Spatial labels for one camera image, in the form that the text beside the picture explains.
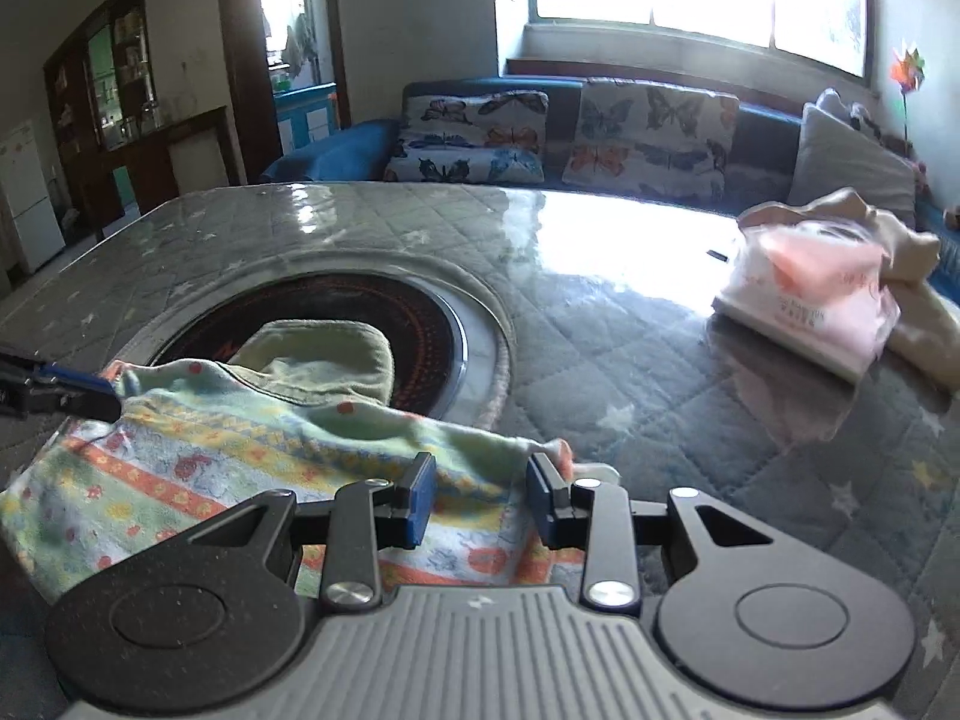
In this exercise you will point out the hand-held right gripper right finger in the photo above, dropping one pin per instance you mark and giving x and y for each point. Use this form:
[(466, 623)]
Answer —
[(540, 501)]

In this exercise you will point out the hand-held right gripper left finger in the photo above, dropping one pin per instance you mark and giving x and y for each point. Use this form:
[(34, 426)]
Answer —
[(420, 501)]

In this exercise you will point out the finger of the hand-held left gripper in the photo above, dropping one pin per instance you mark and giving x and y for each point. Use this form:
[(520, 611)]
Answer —
[(75, 403), (71, 378)]

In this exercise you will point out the striped patterned baby shirt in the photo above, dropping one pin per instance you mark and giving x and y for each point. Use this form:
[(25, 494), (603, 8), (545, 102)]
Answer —
[(225, 435)]

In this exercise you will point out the hanging clothes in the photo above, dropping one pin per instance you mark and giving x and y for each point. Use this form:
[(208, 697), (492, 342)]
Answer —
[(300, 45)]

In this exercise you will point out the black round induction cooktop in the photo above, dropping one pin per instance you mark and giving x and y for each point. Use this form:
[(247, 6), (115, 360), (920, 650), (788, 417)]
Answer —
[(420, 330)]

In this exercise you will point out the white refrigerator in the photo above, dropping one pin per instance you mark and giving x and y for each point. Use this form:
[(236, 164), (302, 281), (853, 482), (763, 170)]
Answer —
[(30, 195)]

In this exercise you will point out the dark wooden cabinet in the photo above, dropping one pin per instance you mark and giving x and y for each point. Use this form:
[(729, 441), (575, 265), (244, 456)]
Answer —
[(135, 165)]

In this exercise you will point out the pink tissue pack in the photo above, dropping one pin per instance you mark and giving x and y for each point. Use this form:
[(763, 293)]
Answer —
[(795, 292)]

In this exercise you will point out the small butterfly print pillow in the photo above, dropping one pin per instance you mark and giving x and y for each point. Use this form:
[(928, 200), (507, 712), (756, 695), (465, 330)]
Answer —
[(465, 165), (480, 120)]

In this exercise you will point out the blue cabinet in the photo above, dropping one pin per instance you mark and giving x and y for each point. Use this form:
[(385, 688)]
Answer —
[(304, 120)]

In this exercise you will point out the blue sofa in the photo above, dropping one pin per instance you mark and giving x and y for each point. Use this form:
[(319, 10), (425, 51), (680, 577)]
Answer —
[(337, 150)]

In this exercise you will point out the large butterfly print pillow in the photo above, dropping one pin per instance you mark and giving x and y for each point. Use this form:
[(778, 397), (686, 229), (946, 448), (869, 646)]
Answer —
[(645, 135)]

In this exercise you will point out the beige cloth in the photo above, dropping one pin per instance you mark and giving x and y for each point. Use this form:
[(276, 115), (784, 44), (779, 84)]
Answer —
[(922, 315)]

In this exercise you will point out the grey pillow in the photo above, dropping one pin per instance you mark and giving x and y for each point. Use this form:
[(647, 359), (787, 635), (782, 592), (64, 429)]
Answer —
[(847, 157)]

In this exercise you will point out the black and white plush toy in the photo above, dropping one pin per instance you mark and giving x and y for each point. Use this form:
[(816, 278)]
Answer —
[(832, 101)]

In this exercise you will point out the colourful pinwheel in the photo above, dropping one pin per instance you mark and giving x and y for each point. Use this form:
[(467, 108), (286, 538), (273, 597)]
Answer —
[(906, 67)]

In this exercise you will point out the dark wooden door frame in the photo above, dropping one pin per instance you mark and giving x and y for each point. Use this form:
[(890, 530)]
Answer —
[(240, 90)]

